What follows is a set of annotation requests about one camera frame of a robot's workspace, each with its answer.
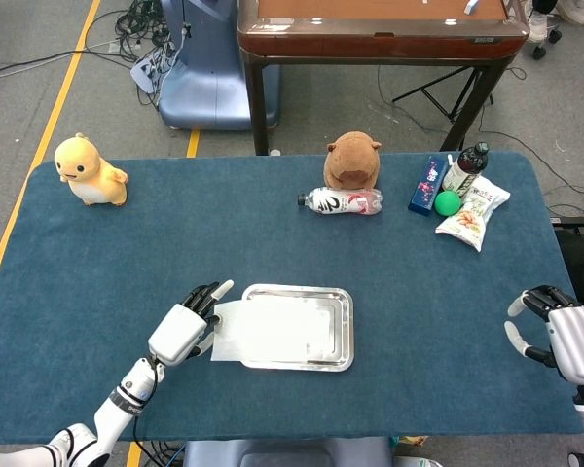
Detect grey blue robot torso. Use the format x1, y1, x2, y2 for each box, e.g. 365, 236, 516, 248
182, 437, 395, 467

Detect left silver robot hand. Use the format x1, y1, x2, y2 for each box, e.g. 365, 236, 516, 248
147, 279, 236, 367

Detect white green snack bag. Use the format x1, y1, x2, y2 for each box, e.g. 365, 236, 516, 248
435, 175, 512, 253

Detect brown capybara plush toy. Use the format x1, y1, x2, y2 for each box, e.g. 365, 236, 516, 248
322, 130, 383, 192

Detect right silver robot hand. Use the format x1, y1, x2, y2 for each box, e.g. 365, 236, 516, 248
503, 285, 584, 385

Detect clear bottle red white label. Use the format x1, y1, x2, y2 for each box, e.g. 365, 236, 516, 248
297, 187, 384, 217

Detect dark blue carton box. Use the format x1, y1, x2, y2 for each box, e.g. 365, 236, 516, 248
408, 155, 450, 216

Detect dark tea bottle black cap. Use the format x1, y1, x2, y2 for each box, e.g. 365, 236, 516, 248
441, 141, 491, 196

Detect green ball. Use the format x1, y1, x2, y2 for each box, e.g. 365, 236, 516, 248
434, 190, 462, 216

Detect silver metal tray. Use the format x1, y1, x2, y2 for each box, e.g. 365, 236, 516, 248
236, 283, 355, 374

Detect black cable bundle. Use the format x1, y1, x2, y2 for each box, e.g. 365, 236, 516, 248
111, 0, 186, 108

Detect yellow plush dinosaur toy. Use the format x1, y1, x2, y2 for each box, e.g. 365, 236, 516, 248
54, 132, 129, 207

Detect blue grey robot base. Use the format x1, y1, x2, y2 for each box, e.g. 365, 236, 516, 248
158, 0, 280, 131

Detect black tripod stand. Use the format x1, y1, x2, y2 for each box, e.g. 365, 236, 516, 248
391, 65, 495, 123

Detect black wheeled office chair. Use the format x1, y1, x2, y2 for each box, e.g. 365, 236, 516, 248
525, 0, 564, 61

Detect brown mahjong table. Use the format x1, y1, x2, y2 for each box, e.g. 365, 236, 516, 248
237, 0, 530, 156

